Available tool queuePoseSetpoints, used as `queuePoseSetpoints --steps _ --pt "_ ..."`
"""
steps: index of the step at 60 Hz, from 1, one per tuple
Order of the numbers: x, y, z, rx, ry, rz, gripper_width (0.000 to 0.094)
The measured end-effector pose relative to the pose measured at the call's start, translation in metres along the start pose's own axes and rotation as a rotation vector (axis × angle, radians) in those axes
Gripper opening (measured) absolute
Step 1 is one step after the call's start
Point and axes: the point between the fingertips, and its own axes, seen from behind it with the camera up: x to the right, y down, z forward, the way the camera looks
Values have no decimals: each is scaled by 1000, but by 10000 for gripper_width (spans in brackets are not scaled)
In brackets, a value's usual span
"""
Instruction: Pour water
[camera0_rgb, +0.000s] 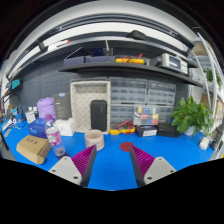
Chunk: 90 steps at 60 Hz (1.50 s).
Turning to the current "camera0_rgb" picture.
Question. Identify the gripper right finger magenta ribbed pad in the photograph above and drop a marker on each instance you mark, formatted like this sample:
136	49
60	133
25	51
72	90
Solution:
148	169

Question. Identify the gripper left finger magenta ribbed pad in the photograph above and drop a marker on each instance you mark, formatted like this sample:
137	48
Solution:
78	168

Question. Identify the clear plastic water bottle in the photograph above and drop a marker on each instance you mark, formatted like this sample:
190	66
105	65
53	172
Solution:
54	137

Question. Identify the red round coaster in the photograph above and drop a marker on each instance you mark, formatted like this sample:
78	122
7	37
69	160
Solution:
125	146

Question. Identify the blue work mat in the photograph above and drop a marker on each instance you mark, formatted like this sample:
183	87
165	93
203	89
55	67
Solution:
112	169

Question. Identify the beige ceramic cup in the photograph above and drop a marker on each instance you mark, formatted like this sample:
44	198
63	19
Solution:
94	137

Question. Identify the black box with white label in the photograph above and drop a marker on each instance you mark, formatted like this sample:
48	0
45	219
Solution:
146	131

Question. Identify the black flat box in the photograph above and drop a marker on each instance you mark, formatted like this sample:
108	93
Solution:
166	130

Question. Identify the brown cardboard box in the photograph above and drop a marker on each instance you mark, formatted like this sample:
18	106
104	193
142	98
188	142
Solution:
34	148

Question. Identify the clear box with colourful parts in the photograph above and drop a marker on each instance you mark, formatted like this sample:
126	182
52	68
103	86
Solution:
146	115

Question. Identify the blue tissue pack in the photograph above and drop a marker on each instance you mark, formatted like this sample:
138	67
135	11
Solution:
37	128

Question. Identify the white power adapter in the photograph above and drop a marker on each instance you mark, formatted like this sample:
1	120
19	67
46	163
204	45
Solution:
204	142

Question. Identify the black rectangular case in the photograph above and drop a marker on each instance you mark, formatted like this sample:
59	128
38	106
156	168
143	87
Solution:
98	112

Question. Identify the green potted plant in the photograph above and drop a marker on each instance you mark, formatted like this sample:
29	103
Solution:
188	113

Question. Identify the dark grey flat box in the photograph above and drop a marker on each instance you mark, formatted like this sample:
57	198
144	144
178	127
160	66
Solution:
62	106

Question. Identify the purple plastic bag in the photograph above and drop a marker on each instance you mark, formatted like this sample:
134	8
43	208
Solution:
46	106

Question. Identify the small white bottle box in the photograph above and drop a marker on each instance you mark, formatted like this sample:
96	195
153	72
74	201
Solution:
31	114

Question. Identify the grey drawer organizer cabinet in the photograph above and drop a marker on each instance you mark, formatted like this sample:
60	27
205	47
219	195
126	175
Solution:
127	93

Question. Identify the dark grey shelf board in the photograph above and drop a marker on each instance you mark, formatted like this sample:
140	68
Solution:
136	68

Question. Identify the dark blue box on shelf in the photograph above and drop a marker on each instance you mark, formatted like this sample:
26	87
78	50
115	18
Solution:
89	55

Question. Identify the grey bench instrument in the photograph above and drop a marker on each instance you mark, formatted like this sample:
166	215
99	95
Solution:
168	61

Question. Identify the yellow red tool on shelf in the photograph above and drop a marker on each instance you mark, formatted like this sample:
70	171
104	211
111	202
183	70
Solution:
130	59

